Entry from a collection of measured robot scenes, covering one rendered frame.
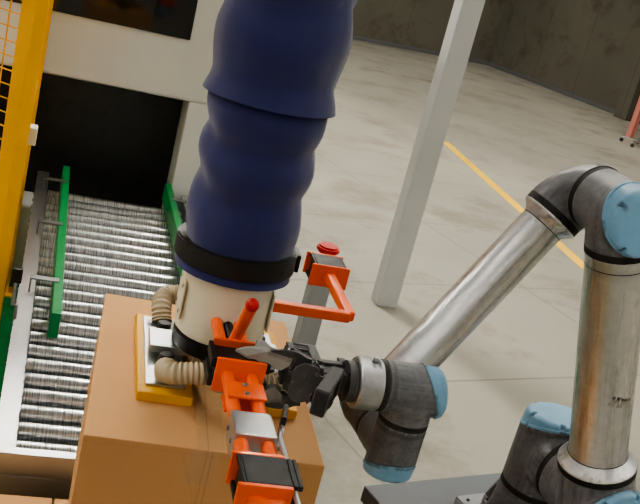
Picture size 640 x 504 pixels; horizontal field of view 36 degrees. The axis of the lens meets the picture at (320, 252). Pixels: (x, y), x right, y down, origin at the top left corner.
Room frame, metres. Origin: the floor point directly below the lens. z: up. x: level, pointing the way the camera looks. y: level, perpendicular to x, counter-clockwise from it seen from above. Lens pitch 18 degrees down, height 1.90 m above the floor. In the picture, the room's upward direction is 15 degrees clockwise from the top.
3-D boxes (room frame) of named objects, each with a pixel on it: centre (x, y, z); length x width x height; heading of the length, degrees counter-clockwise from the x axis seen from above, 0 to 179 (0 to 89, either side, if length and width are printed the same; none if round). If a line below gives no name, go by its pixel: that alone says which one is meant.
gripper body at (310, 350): (1.52, -0.05, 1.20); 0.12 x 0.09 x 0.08; 107
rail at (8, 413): (3.09, 0.95, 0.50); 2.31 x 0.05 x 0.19; 17
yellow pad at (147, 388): (1.69, 0.24, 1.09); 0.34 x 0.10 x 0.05; 15
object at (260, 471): (1.13, 0.00, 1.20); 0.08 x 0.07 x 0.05; 15
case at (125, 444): (1.70, 0.16, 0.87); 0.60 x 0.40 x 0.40; 13
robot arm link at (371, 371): (1.53, -0.13, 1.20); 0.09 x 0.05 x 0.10; 17
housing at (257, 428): (1.27, 0.03, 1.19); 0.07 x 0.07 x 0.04; 15
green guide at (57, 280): (3.44, 0.99, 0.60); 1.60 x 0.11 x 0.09; 17
